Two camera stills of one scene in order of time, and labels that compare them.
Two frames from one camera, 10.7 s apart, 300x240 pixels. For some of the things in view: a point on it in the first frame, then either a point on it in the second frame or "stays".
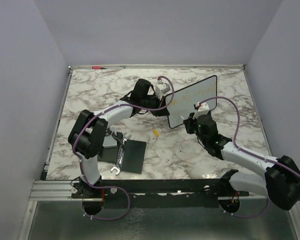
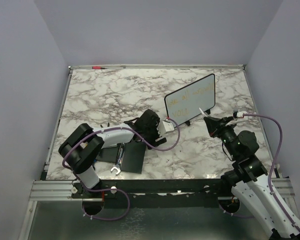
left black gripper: [161, 112] to [153, 141]
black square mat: [133, 156] stays
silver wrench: [121, 153] stays
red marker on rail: [98, 67] stays
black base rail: [163, 193] stays
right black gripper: [189, 121] to [215, 125]
